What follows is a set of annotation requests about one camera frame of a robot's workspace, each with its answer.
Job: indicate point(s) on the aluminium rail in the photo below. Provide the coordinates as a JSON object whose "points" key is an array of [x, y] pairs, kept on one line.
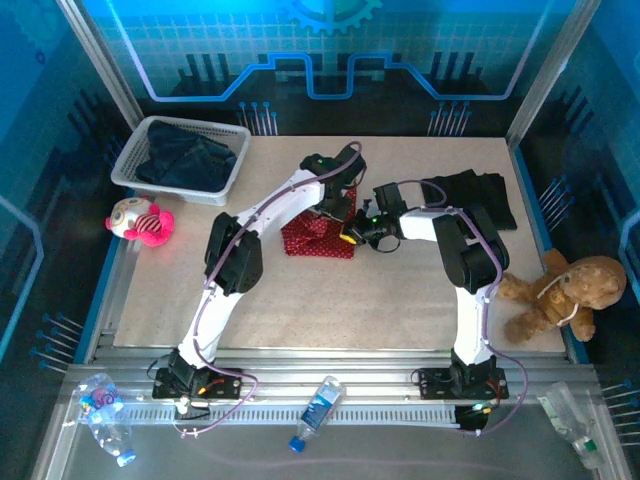
{"points": [[325, 365]]}

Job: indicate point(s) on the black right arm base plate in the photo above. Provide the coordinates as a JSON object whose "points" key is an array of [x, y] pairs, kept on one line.
{"points": [[430, 382]]}

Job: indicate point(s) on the dark blue jeans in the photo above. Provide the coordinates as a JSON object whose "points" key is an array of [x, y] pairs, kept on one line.
{"points": [[200, 167]]}

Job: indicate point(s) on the clear bottle with colourful label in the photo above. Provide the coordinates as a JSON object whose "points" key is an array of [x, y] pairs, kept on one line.
{"points": [[105, 415]]}

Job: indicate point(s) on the clear bottle with blue cap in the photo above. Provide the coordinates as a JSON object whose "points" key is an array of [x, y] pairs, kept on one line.
{"points": [[317, 407]]}

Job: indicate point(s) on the clear bottle with green cap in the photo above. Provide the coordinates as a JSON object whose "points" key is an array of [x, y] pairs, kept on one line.
{"points": [[570, 420]]}

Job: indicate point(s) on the black skirt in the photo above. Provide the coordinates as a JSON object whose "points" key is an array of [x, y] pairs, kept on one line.
{"points": [[492, 195]]}

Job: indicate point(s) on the aluminium frame post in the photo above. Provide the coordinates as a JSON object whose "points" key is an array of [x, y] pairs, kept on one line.
{"points": [[100, 65], [550, 75]]}

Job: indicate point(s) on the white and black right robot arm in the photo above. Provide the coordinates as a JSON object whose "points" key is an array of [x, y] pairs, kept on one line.
{"points": [[420, 225]]}

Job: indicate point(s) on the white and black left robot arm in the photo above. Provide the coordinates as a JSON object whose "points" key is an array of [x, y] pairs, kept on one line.
{"points": [[280, 205]]}

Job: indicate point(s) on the white plastic mesh basket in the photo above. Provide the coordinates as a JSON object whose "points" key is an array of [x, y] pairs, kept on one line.
{"points": [[127, 167]]}

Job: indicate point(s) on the small black electronics box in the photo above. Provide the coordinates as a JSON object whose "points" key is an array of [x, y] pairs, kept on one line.
{"points": [[467, 422]]}

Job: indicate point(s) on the pink striped plush toy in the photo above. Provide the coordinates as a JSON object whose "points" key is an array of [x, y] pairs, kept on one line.
{"points": [[145, 225]]}

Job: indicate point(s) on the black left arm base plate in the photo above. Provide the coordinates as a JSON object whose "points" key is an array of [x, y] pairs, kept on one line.
{"points": [[230, 385]]}

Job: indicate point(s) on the red white-dotted skirt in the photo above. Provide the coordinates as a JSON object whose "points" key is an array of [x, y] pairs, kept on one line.
{"points": [[315, 245]]}

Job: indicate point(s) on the brown teddy bear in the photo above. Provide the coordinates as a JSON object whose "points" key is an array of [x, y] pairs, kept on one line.
{"points": [[555, 300]]}

